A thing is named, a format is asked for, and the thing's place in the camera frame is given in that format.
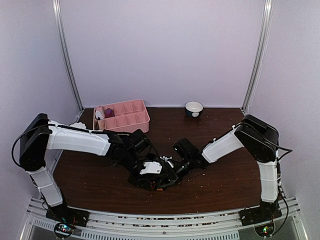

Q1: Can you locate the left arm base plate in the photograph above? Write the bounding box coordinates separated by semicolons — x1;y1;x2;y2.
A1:
45;204;90;227

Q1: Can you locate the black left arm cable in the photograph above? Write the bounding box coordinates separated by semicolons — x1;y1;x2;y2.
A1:
10;127;48;173

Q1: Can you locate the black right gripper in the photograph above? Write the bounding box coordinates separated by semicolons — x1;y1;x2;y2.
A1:
158;156;195;189

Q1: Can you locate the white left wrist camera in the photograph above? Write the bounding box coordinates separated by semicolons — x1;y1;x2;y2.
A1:
139;161;163;175

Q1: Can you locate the aluminium frame post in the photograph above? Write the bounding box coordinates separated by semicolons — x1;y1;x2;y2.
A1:
52;0;84;112
241;0;274;115

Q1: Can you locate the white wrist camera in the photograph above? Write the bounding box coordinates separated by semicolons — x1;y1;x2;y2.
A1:
160;155;174;168
139;161;163;175

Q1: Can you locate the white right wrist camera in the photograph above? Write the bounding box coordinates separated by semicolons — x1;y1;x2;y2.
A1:
160;155;174;168

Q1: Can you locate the pink divided organizer tray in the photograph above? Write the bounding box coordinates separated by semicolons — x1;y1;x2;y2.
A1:
92;99;150;133

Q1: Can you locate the white scalloped bowl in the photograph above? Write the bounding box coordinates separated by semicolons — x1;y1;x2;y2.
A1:
69;122;87;130

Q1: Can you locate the white item in tray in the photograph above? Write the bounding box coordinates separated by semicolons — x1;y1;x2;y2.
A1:
94;110;105;121

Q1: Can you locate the dark blue white bowl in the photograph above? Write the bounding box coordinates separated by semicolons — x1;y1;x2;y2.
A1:
184;101;204;118

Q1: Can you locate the black red yellow argyle sock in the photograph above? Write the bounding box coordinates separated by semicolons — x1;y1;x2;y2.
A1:
148;178;167;192

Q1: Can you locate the maroon purple striped sock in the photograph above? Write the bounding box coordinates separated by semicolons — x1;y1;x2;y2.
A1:
104;108;115;118

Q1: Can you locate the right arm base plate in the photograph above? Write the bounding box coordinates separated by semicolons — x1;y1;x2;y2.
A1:
238;206;282;226

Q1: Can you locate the left aluminium frame post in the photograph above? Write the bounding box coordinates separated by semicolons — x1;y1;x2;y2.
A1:
52;0;84;112

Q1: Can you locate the front aluminium rail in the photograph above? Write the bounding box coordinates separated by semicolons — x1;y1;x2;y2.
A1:
17;197;312;240

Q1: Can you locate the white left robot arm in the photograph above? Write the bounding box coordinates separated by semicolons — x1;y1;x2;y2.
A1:
11;113;166;222

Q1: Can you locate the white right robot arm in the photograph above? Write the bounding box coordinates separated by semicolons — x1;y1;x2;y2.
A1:
163;114;281;221

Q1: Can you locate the right aluminium frame post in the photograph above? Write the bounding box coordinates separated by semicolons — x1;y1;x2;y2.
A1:
241;0;274;115

